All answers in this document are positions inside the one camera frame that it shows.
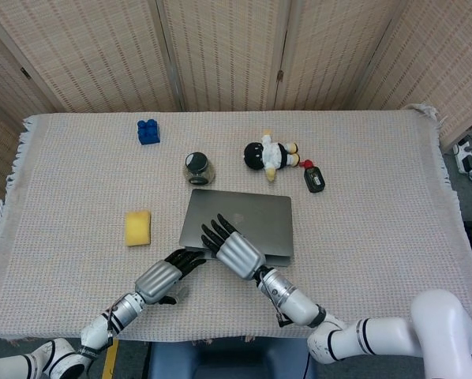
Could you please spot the black-haired plush doll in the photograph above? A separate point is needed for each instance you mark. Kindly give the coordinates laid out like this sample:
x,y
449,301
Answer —
x,y
269,154

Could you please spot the blue building block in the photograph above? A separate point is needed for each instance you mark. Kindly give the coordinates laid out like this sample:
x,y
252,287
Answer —
x,y
148,133

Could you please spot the glass jar black lid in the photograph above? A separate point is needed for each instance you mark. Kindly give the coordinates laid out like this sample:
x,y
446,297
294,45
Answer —
x,y
197,167

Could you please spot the blue padded seat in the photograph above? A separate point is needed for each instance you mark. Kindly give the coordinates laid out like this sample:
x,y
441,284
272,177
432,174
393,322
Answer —
x,y
228,361

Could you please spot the yellow floor tape strip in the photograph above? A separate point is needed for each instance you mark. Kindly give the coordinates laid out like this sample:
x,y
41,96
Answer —
x,y
110,361

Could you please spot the yellow sponge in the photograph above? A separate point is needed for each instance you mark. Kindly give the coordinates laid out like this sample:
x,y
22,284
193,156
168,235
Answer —
x,y
137,228

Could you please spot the black plug adapter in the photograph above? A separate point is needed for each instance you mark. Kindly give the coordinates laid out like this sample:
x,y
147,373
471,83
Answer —
x,y
468,163

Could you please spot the white power strip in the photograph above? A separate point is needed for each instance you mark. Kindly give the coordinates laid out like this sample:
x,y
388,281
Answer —
x,y
461,152

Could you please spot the right black-silver robot hand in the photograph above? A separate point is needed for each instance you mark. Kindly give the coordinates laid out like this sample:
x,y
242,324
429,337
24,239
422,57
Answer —
x,y
240,254

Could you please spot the left black-silver robot hand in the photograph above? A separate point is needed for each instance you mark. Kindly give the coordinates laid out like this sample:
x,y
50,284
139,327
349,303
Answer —
x,y
159,278

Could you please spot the dark bottle red cap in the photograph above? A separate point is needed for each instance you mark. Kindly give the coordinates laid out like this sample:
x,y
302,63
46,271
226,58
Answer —
x,y
314,179

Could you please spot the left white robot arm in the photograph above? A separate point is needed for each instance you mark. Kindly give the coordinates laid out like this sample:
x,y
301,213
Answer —
x,y
98,329

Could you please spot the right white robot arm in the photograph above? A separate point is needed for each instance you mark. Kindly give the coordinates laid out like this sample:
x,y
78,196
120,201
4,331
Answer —
x,y
378,331

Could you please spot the woven folding screen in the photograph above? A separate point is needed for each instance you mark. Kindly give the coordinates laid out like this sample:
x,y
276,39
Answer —
x,y
228,51

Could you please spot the beige woven tablecloth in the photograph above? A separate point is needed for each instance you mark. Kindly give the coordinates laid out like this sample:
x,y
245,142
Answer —
x,y
82,189

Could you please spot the silver laptop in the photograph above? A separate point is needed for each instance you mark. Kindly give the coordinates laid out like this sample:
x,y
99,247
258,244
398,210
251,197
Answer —
x,y
263,221

